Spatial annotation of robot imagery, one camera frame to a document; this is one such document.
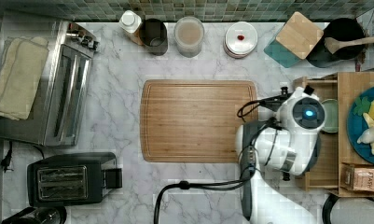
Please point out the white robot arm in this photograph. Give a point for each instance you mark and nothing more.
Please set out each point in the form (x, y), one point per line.
(288, 142)

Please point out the bamboo cutting board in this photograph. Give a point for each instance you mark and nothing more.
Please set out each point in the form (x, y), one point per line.
(192, 120)

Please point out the clear jar with beige powder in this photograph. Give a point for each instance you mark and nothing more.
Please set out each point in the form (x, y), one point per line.
(189, 34)

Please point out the dark metal cup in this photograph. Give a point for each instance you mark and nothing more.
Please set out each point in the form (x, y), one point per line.
(153, 34)

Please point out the stacked white plates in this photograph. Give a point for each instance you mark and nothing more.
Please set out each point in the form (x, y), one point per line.
(240, 39)

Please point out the white-capped bottle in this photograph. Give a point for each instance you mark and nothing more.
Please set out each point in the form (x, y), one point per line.
(130, 23)

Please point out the stainless toaster oven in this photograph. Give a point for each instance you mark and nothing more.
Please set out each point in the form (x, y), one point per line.
(57, 110)

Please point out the teal box with wooden lid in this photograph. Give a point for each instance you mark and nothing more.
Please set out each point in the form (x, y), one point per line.
(294, 41)

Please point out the black two-slot toaster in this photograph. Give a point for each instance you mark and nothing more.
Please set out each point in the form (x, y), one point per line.
(73, 179)

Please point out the pale green bowl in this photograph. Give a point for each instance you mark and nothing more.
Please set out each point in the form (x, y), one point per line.
(331, 107)

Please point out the wooden spoon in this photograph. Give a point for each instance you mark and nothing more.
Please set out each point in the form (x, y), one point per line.
(349, 43)

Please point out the wooden cabinet organizer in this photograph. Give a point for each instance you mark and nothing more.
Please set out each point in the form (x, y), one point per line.
(353, 88)

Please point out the blue plate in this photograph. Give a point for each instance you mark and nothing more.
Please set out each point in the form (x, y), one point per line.
(355, 127)

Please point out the beige folded towel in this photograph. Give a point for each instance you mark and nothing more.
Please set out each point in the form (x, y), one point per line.
(21, 69)

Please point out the black pot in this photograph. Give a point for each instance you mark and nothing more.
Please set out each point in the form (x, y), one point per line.
(328, 51)

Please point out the brown cardboard box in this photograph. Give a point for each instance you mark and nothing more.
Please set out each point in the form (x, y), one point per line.
(357, 178)

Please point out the black kettle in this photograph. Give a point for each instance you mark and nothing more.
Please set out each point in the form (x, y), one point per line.
(39, 215)

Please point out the yellow toy fruit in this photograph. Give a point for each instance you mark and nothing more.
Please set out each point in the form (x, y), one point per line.
(364, 105)

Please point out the cream plush toy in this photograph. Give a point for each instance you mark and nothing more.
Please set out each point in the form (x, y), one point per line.
(367, 137)

